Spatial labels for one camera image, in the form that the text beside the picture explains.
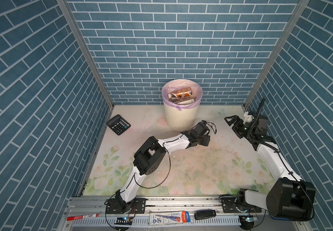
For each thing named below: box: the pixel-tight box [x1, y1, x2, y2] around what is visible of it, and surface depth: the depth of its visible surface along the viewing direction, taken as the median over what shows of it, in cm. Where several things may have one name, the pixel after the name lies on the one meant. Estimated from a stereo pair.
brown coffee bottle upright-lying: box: [167, 87, 193, 99], surface depth 98 cm
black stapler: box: [194, 209, 217, 220], surface depth 70 cm
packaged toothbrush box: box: [149, 210, 192, 226], surface depth 71 cm
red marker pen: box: [66, 213, 99, 221], surface depth 71 cm
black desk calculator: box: [106, 114, 131, 136], surface depth 107 cm
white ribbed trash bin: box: [163, 102, 200, 132], surface depth 95 cm
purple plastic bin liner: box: [161, 78, 204, 112], surface depth 98 cm
